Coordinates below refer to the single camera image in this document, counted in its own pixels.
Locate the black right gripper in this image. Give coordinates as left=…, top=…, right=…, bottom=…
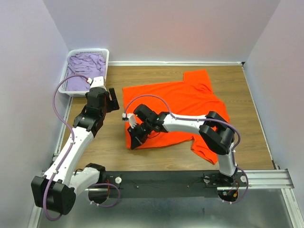
left=127, top=121, right=152, bottom=150

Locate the orange t-shirt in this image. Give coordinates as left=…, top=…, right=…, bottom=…
left=123, top=69, right=229, bottom=164

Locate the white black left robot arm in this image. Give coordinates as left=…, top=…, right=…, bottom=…
left=31, top=87, right=119, bottom=221

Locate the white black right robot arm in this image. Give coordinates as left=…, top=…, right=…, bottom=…
left=122, top=104, right=237, bottom=186

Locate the purple t-shirt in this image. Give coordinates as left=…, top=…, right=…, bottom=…
left=66, top=53, right=106, bottom=91

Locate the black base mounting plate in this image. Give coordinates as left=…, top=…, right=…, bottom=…
left=87, top=170, right=247, bottom=202

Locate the white perforated plastic basket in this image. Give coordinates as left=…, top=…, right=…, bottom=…
left=58, top=48, right=109, bottom=97

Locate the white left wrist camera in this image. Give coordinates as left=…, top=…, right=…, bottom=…
left=86, top=76, right=106, bottom=90

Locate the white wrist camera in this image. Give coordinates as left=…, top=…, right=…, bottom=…
left=122, top=113, right=137, bottom=128
left=86, top=76, right=106, bottom=90

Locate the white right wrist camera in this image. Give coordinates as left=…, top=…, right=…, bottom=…
left=122, top=113, right=137, bottom=128

